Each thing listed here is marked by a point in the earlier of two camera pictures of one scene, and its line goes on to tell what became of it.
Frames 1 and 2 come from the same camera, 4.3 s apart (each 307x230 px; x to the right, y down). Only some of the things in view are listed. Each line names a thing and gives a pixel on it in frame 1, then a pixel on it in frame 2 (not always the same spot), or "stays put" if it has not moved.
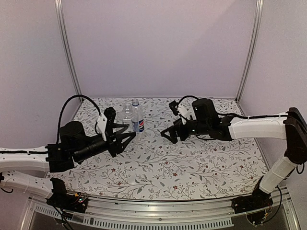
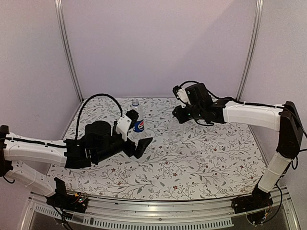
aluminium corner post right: (249, 62) stays put
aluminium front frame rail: (112, 213) stays put
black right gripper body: (184, 134) -> (183, 118)
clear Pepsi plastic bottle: (137, 117) stays put
